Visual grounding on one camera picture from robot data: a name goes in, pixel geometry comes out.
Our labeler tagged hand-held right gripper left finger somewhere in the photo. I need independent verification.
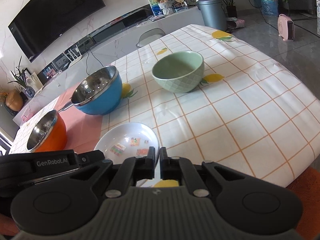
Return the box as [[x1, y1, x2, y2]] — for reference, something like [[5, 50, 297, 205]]
[[67, 147, 156, 197]]

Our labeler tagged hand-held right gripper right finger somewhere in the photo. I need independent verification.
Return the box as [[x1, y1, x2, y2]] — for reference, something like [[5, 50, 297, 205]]
[[160, 147, 250, 197]]

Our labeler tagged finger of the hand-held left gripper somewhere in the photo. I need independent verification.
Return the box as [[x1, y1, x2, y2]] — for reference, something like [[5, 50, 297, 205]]
[[75, 150, 105, 167]]

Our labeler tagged small white plate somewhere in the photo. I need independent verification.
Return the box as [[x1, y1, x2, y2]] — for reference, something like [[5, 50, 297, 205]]
[[94, 122, 160, 167]]

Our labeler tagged orange steel-lined bowl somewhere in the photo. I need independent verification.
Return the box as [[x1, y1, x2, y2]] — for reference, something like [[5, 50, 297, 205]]
[[26, 109, 67, 153]]

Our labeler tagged blue steel-lined bowl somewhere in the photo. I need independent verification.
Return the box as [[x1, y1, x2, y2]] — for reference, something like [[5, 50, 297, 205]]
[[71, 66, 123, 115]]

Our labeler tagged green ceramic bowl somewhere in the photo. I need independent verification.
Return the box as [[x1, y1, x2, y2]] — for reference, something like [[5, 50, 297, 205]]
[[152, 51, 205, 94]]

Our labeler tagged pink placemat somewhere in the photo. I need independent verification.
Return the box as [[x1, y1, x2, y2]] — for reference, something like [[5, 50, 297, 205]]
[[19, 85, 104, 155]]

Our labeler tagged orange fuzzy cloth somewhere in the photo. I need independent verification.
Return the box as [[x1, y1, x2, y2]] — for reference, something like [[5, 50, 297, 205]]
[[285, 166, 320, 205], [0, 212, 18, 239]]

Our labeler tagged brown round vase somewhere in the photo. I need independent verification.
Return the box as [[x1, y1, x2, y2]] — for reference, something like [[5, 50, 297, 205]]
[[5, 89, 23, 112]]

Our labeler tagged blue vase with plant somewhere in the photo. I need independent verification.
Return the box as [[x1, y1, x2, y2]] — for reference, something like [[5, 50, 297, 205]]
[[7, 56, 35, 98]]

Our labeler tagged portrait drawing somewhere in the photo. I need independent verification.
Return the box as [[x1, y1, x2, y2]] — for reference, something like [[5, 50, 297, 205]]
[[26, 72, 43, 92]]

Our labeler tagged white router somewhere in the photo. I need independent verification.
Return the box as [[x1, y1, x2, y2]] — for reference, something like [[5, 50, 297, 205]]
[[69, 45, 83, 64]]

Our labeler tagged white marble television console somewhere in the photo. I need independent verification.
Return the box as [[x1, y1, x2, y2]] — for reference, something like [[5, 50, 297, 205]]
[[12, 5, 203, 124]]

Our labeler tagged grey stool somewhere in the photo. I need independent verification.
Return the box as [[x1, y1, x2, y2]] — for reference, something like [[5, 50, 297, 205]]
[[136, 28, 166, 48]]

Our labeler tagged black flat television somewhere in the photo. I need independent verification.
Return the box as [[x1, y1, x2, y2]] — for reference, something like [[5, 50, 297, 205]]
[[7, 0, 106, 63]]

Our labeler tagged grey trash can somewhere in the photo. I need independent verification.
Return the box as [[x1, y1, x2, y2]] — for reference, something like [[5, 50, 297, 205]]
[[197, 0, 227, 32]]

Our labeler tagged blue and green painting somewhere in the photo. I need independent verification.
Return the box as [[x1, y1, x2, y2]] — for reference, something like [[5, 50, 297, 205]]
[[146, 0, 180, 17]]

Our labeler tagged patterned cloth bag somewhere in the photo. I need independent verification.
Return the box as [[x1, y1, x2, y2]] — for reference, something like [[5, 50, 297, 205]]
[[226, 17, 245, 29]]

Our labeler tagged pink space heater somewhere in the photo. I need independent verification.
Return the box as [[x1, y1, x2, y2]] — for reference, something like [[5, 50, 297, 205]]
[[278, 14, 295, 41]]

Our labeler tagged black cable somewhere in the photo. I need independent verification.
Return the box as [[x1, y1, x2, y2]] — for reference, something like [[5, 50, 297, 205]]
[[85, 44, 105, 74]]

